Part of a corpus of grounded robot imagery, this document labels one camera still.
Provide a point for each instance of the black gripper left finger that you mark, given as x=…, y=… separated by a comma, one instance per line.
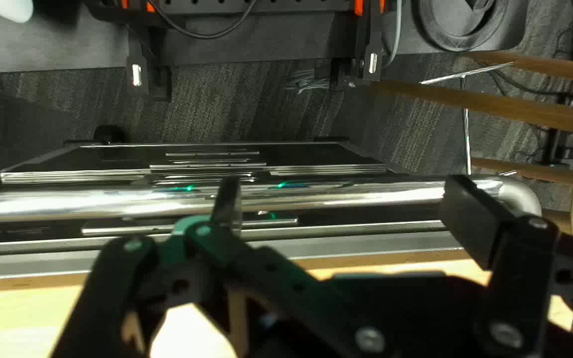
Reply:
x=227, y=201

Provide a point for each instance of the black orange clamp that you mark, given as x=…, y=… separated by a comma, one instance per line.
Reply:
x=143, y=45
x=372, y=39

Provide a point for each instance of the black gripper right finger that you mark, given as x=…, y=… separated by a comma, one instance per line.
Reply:
x=477, y=218

